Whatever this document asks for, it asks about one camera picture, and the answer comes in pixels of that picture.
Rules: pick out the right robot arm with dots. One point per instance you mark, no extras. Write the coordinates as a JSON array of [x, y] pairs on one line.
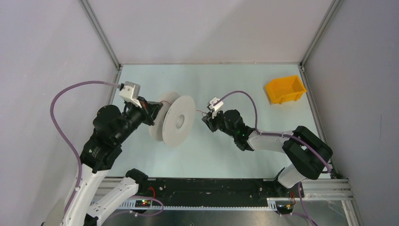
[[308, 154]]

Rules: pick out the orange plastic bin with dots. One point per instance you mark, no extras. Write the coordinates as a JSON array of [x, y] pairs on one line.
[[285, 89]]

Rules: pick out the left corner aluminium post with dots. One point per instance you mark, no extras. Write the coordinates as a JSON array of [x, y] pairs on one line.
[[90, 14]]

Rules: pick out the white plastic cable spool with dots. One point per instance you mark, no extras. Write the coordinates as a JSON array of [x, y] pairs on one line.
[[175, 120]]

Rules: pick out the corner aluminium post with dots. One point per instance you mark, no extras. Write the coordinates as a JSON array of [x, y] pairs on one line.
[[90, 14], [327, 19]]

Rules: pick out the left controller board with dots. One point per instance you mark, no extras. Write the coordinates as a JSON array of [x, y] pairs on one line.
[[143, 203]]

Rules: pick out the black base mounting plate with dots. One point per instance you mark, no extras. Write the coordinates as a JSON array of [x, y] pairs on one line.
[[224, 193]]

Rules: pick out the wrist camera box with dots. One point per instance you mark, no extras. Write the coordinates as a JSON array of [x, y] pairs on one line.
[[129, 92], [214, 106]]

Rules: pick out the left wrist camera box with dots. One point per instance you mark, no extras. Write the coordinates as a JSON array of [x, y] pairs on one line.
[[129, 92]]

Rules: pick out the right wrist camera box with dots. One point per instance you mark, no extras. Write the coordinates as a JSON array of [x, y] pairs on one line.
[[214, 106]]

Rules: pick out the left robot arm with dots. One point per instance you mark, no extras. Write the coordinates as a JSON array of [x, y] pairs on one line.
[[94, 164]]

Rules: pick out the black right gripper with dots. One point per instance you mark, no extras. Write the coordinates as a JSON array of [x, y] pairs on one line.
[[210, 121]]

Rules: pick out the right corner aluminium post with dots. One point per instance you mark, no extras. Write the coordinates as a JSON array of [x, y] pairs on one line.
[[327, 19]]

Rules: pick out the right controller board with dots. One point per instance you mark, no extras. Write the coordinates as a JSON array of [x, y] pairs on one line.
[[284, 209]]

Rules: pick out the controller board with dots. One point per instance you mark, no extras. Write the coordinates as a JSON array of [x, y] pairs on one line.
[[284, 209], [143, 203]]

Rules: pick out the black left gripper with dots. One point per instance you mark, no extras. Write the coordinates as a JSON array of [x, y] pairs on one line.
[[149, 109]]

